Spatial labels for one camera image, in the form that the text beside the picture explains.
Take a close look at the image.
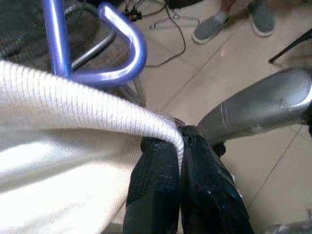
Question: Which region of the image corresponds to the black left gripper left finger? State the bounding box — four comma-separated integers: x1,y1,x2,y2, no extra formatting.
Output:
123,137,181,234

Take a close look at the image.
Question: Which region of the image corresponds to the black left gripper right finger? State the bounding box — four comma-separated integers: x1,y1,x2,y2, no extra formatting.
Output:
180,124,254,234

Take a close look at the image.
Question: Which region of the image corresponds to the white polo shirt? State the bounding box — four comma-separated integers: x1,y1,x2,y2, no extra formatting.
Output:
0,59,185,234

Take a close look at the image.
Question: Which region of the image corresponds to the purple plastic hanger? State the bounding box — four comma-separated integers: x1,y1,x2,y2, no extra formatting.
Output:
41,0,148,87

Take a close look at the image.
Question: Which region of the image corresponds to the grey metal tube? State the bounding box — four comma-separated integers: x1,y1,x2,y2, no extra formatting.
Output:
70,31,117,71

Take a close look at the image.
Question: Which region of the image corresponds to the grey slip-on shoe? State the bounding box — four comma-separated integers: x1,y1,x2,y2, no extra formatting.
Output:
248,2,276,37
192,11,231,44

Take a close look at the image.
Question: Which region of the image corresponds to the black chair leg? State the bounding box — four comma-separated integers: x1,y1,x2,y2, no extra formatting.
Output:
268,28,312,64

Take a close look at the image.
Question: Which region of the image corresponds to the dark grey mesh fabric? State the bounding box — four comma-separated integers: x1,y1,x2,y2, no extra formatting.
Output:
0,0,117,66

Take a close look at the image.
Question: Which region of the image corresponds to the black floor cable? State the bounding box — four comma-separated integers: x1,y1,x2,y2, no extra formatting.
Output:
143,0,187,68

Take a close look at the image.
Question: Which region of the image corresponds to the black cable bundle with connectors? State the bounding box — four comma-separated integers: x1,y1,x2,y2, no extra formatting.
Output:
124,0,169,22

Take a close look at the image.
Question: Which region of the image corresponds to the thin wire hanger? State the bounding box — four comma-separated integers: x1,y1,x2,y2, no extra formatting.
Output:
149,11,201,29

